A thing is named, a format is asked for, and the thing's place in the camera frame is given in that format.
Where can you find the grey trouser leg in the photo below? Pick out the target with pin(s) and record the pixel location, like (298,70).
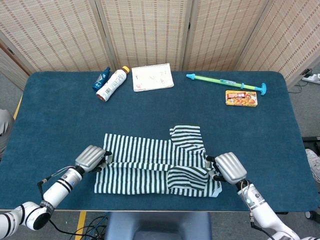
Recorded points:
(5,125)

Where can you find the white bottle with yellow cap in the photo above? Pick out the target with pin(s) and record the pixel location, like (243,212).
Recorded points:
(112,83)

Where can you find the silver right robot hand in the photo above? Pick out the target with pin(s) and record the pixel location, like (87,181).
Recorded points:
(231,167)

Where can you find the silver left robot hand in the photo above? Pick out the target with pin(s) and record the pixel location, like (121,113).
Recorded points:
(90,158)

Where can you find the green white striped T-shirt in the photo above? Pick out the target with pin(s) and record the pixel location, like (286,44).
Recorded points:
(130,155)

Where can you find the small dark blue bottle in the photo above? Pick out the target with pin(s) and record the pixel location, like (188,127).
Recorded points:
(100,81)

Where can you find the white power strip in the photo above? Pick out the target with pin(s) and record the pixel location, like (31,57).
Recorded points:
(312,77)

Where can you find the green blue water squirter toy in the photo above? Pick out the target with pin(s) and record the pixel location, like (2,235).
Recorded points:
(212,79)

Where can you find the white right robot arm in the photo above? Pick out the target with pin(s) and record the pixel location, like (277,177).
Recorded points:
(265,212)

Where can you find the woven folding screen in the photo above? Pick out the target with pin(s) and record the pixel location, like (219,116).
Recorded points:
(150,32)

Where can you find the white spiral notepad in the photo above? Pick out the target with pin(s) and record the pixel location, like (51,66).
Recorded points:
(152,77)

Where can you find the black metal floor bar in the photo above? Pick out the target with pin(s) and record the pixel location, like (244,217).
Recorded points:
(312,139)

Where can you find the yellow curry box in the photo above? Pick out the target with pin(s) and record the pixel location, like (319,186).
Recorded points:
(241,98)

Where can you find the black caster wheel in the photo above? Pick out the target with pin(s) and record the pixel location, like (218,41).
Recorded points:
(311,215)

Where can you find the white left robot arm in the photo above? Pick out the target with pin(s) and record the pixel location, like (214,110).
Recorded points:
(60,185)

